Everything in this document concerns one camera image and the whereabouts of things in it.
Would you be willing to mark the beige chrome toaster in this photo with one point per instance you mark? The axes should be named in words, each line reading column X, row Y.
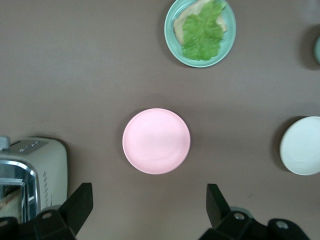
column 53, row 165

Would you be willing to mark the green bowl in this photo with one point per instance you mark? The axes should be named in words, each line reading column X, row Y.
column 317, row 48

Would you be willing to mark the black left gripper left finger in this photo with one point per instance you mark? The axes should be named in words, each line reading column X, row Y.
column 75, row 207

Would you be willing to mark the pink plate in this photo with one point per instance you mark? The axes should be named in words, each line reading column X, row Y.
column 156, row 141

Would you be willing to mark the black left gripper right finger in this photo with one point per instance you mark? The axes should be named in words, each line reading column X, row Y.
column 217, row 210

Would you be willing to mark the green plate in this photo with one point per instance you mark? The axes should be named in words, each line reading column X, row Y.
column 231, row 37

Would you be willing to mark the beige plate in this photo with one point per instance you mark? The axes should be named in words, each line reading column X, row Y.
column 302, row 147

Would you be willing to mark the toast slice in toaster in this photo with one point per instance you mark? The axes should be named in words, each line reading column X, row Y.
column 8, row 202

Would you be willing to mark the brown bread slice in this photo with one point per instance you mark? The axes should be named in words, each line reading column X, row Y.
column 178, row 26

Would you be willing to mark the green lettuce leaf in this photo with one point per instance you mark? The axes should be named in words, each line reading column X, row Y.
column 202, row 35

